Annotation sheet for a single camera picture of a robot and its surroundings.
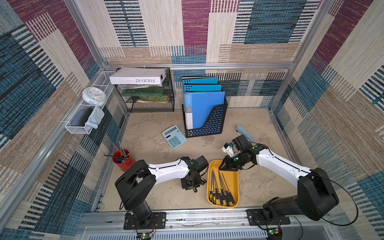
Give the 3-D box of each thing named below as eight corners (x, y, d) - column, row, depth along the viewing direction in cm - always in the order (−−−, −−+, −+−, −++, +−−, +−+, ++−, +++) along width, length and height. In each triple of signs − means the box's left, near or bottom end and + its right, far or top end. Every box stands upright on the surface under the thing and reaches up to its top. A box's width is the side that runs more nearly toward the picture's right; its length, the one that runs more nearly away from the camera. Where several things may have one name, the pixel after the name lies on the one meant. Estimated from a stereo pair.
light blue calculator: (173, 149, 100) (173, 146, 98) (162, 135, 108) (162, 132, 105) (187, 140, 105) (187, 137, 102) (176, 127, 112) (176, 124, 110)
